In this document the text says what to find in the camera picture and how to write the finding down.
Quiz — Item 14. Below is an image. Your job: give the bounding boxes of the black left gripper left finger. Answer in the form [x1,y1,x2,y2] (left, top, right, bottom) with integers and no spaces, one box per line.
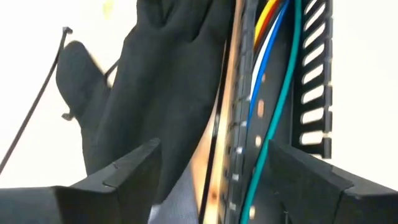
[0,138,162,224]

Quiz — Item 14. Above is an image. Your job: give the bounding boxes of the black glove with grey cuff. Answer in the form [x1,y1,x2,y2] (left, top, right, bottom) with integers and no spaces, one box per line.
[55,0,238,224]

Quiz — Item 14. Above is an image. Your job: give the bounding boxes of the green cable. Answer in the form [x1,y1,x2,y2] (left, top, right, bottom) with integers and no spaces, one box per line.
[238,0,303,224]

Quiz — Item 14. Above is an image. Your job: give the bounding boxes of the black slotted cable duct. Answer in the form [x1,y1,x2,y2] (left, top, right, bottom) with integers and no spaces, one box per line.
[217,0,334,224]

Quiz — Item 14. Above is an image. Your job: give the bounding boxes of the blue cable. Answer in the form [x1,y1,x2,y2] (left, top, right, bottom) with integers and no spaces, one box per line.
[246,0,290,127]

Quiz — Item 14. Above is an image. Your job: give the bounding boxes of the bundle of coloured cables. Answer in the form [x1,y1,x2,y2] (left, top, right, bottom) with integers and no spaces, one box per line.
[254,0,284,52]

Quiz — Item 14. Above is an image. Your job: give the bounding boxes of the white cable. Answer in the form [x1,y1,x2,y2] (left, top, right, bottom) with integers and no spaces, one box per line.
[249,12,280,99]

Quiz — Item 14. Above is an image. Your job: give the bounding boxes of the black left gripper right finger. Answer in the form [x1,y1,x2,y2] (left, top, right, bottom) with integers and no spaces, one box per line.
[266,139,398,224]

